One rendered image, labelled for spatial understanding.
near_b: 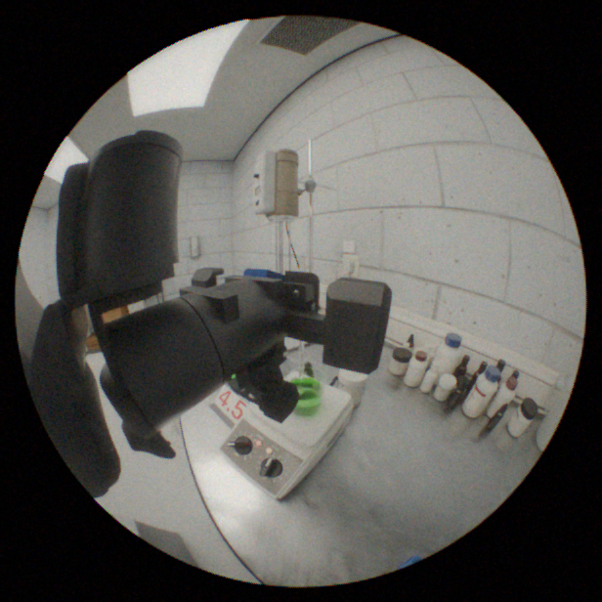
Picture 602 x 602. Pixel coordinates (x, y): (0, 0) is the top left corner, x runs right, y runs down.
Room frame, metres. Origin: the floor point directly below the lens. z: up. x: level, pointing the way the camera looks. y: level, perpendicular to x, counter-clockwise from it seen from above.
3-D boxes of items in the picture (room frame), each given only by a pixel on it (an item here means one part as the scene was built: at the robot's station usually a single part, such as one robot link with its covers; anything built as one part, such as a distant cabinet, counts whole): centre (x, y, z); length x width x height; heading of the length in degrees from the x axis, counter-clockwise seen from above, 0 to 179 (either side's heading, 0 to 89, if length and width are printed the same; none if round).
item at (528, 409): (0.01, -0.49, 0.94); 0.07 x 0.07 x 0.07
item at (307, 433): (0.20, 0.00, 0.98); 0.12 x 0.12 x 0.01; 53
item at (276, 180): (0.58, 0.08, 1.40); 0.15 x 0.11 x 0.24; 123
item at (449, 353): (0.29, -0.36, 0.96); 0.07 x 0.07 x 0.13
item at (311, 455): (0.18, 0.02, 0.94); 0.22 x 0.13 x 0.08; 143
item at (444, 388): (0.23, -0.33, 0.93); 0.05 x 0.05 x 0.05
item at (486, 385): (0.15, -0.40, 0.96); 0.06 x 0.06 x 0.11
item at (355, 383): (0.28, -0.10, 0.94); 0.06 x 0.06 x 0.08
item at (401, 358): (0.36, -0.26, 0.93); 0.05 x 0.05 x 0.06
